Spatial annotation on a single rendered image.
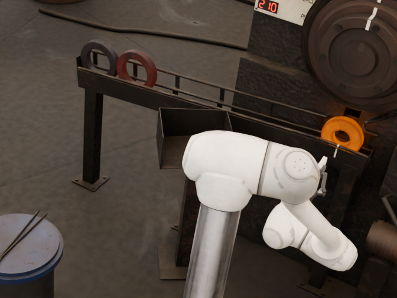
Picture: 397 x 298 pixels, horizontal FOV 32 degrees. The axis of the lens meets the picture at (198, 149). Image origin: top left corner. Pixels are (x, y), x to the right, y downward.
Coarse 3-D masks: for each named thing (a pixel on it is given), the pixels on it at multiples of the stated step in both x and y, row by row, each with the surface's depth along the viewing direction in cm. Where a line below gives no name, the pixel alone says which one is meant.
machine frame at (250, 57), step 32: (256, 32) 269; (288, 32) 263; (256, 64) 270; (288, 64) 269; (288, 96) 270; (320, 96) 263; (320, 128) 270; (384, 128) 256; (384, 160) 263; (256, 224) 309; (352, 224) 284; (288, 256) 309; (384, 288) 292
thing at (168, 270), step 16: (160, 112) 260; (176, 112) 265; (192, 112) 266; (208, 112) 267; (224, 112) 268; (160, 128) 256; (176, 128) 269; (192, 128) 270; (208, 128) 271; (224, 128) 269; (160, 144) 255; (176, 144) 267; (160, 160) 253; (176, 160) 259; (192, 192) 272; (192, 208) 277; (192, 224) 282; (192, 240) 288; (160, 256) 300; (176, 256) 295; (160, 272) 292; (176, 272) 293
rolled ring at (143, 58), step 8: (120, 56) 290; (128, 56) 288; (136, 56) 286; (144, 56) 286; (120, 64) 293; (144, 64) 286; (152, 64) 287; (120, 72) 295; (152, 72) 286; (128, 80) 295; (152, 80) 288
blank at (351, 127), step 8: (328, 120) 259; (336, 120) 255; (344, 120) 254; (352, 120) 255; (328, 128) 258; (336, 128) 257; (344, 128) 255; (352, 128) 254; (360, 128) 255; (328, 136) 260; (352, 136) 255; (360, 136) 254; (344, 144) 260; (352, 144) 257; (360, 144) 255
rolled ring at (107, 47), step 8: (96, 40) 295; (88, 48) 297; (96, 48) 295; (104, 48) 293; (112, 48) 294; (80, 56) 301; (88, 56) 301; (112, 56) 292; (88, 64) 302; (112, 64) 295; (112, 72) 297
